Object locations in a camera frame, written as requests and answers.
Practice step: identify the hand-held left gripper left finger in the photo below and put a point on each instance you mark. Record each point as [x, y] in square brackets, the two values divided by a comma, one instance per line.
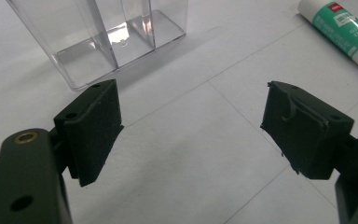
[88, 130]

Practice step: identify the clear plastic organizer box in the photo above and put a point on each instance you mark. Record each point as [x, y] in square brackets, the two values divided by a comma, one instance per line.
[105, 40]

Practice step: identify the green and white glue stick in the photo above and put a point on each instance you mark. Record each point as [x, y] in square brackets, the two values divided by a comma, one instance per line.
[343, 29]

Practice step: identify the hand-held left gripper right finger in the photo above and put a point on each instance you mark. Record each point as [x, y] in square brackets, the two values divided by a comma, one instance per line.
[304, 137]

